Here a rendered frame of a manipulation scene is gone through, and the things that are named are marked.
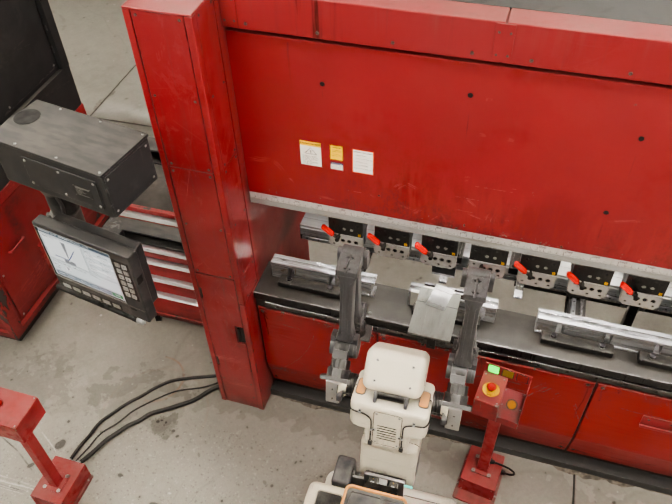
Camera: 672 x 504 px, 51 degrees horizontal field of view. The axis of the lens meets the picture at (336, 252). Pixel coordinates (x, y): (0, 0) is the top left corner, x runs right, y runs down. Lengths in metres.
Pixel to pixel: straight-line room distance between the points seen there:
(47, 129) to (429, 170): 1.35
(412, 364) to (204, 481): 1.70
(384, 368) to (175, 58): 1.25
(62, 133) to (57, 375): 2.11
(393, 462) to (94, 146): 1.60
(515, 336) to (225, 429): 1.65
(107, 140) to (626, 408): 2.40
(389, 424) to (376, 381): 0.18
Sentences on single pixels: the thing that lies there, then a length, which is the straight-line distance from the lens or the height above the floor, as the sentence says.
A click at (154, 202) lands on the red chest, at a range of 3.70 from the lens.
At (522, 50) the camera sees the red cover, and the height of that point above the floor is 2.21.
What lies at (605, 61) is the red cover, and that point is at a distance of 2.32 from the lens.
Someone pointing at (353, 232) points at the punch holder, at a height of 1.28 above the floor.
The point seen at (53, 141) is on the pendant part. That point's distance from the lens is 2.55.
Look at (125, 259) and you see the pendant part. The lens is 2.55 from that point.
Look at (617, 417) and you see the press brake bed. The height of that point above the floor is 0.56.
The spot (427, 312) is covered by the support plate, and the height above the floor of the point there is 1.00.
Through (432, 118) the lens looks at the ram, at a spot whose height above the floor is 1.91.
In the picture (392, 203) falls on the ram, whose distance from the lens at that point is 2.80.
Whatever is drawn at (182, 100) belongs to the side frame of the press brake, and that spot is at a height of 1.97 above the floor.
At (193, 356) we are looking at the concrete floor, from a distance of 4.23.
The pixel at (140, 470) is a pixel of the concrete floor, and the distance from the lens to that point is 3.91.
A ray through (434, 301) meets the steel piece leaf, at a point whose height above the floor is 1.00.
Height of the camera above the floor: 3.34
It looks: 46 degrees down
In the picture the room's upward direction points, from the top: 2 degrees counter-clockwise
